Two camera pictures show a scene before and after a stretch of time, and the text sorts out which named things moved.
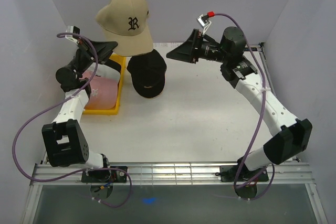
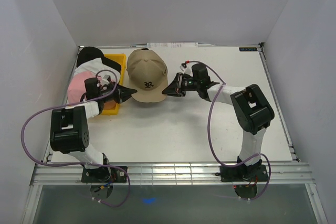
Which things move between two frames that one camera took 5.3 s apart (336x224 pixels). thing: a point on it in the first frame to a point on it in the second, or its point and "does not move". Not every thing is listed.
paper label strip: (166, 46) does not move
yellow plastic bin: (117, 110) does not move
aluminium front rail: (177, 173) does not move
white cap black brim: (109, 68) does not move
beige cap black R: (124, 20) to (147, 74)
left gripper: (103, 50) to (122, 93)
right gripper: (186, 52) to (175, 89)
